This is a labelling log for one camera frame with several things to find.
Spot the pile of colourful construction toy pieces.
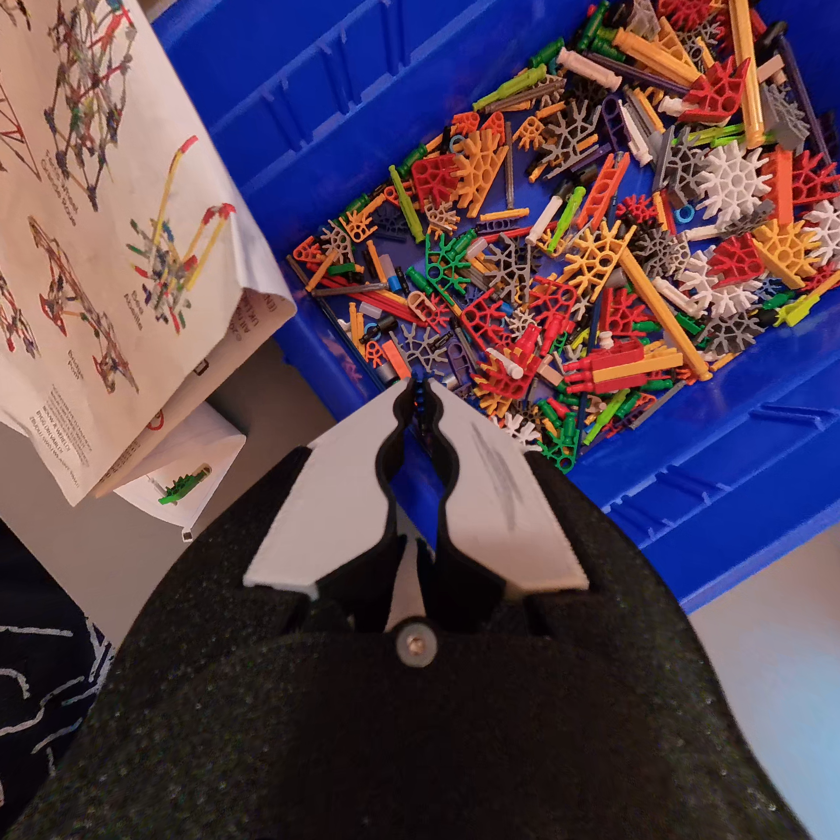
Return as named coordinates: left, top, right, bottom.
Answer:
left=287, top=0, right=840, bottom=475

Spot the printed toy instruction sheet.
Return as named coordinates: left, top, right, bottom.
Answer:
left=0, top=0, right=298, bottom=508

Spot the white paper sheet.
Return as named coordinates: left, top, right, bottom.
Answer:
left=113, top=402, right=248, bottom=534

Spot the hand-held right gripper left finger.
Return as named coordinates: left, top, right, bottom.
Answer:
left=243, top=378, right=421, bottom=621

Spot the blue plastic bin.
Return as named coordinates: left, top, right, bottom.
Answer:
left=151, top=0, right=840, bottom=614

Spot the dark printed cloth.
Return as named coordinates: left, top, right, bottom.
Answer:
left=0, top=518, right=116, bottom=815

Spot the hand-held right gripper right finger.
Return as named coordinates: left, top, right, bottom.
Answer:
left=420, top=378, right=589, bottom=621

